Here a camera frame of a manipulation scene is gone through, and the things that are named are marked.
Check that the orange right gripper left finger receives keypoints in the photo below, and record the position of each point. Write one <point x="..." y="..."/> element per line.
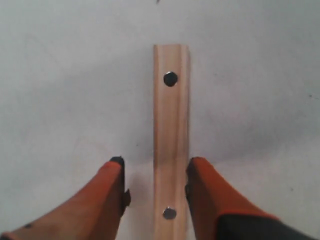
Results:
<point x="93" y="213"/>

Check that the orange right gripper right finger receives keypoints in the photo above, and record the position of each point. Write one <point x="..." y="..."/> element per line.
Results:
<point x="220" y="212"/>

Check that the wooden stick with holes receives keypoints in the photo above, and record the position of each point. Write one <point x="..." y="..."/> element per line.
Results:
<point x="171" y="99"/>

